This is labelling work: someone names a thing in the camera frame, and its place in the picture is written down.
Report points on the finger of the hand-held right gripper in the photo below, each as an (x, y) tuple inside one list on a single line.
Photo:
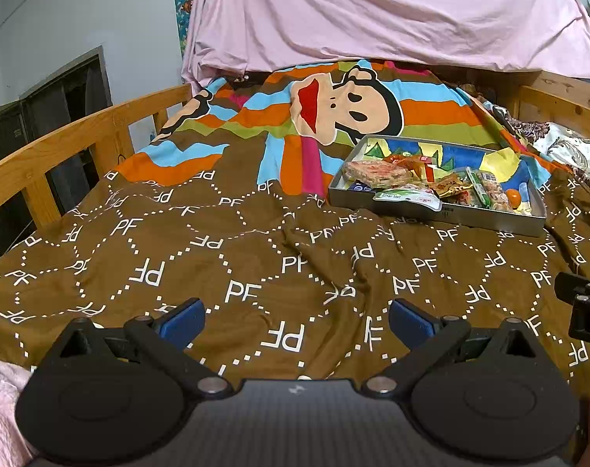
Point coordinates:
[(589, 311)]

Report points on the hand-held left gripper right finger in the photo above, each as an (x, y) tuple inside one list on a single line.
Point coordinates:
[(411, 321)]

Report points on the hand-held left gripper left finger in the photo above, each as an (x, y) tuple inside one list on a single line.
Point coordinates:
[(183, 321)]

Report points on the metal tray with painted lining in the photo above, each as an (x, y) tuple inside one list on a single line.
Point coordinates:
[(470, 221)]

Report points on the green and white tofu packet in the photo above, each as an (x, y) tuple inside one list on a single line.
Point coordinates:
[(406, 198)]

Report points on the small tangerine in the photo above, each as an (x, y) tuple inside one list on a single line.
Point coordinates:
[(513, 197)]

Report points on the clear packet dark snack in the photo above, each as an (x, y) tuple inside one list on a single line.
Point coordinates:
[(449, 186)]

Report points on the dark blue snack packet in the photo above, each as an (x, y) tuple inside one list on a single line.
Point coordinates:
[(359, 186)]

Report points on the clear nut packet white label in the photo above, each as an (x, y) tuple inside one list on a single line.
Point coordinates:
[(494, 194)]

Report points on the clear rice cracker pack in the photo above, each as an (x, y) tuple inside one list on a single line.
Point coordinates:
[(375, 173)]

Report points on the red packet with orange snacks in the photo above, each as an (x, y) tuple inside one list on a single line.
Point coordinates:
[(406, 163)]

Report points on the brown striped monkey print blanket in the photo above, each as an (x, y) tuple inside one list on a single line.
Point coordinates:
[(226, 253)]

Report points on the white floral satin cloth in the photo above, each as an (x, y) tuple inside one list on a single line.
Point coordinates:
[(567, 141)]

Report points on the pink fluffy cloth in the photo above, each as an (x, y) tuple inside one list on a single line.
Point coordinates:
[(0, 408)]

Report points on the dark grey cabinet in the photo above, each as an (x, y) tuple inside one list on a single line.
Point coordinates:
[(47, 121)]

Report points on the pink bed sheet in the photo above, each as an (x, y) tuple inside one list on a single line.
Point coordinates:
[(372, 9)]

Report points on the wooden slatted bed rail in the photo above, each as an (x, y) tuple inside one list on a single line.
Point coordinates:
[(56, 146)]

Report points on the floral wall poster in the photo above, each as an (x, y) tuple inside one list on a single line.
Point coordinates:
[(184, 14)]

